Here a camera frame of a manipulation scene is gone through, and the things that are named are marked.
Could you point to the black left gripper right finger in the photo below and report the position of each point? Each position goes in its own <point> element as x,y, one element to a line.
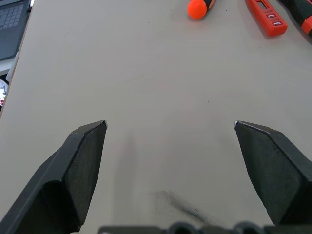
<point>278,170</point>

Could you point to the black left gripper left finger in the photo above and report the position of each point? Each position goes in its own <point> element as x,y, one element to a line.
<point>61,180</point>

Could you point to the black and white sticker object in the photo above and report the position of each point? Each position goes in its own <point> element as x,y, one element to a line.
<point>3,91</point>

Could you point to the orange electric tester pen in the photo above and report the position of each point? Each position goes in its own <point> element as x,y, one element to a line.
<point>267,15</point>

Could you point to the orange and black screwdriver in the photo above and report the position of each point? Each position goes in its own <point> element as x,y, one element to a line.
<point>199,7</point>

